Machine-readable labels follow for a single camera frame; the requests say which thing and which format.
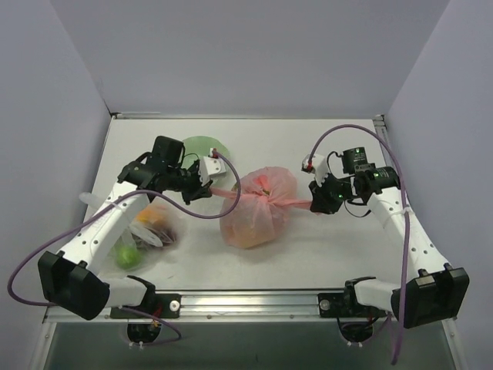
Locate pink plastic bag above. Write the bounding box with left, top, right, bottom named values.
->
left=211, top=166, right=311, bottom=249

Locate clear bag of fruits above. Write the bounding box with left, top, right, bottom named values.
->
left=102, top=199, right=186, bottom=277

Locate aluminium front rail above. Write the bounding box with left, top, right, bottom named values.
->
left=42, top=291, right=458, bottom=323

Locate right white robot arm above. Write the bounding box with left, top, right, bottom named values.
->
left=301, top=147, right=470, bottom=328

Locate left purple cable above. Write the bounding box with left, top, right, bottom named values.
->
left=7, top=152, right=243, bottom=345

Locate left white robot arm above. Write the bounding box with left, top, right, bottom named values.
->
left=38, top=136, right=220, bottom=320

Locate green wavy plate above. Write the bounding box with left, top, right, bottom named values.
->
left=183, top=136, right=230, bottom=169

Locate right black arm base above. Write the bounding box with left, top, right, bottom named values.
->
left=317, top=277, right=387, bottom=348

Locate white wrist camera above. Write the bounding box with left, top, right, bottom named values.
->
left=301, top=154, right=330, bottom=187
left=199, top=148, right=227, bottom=186

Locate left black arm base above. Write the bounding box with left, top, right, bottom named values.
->
left=109, top=293, right=183, bottom=348

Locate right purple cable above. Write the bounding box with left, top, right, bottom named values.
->
left=307, top=123, right=410, bottom=366

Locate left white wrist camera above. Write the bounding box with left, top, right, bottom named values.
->
left=199, top=148, right=227, bottom=186

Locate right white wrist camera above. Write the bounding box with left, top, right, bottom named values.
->
left=301, top=154, right=330, bottom=187

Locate purple cable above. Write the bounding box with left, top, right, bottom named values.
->
left=7, top=152, right=243, bottom=345
left=307, top=123, right=410, bottom=366

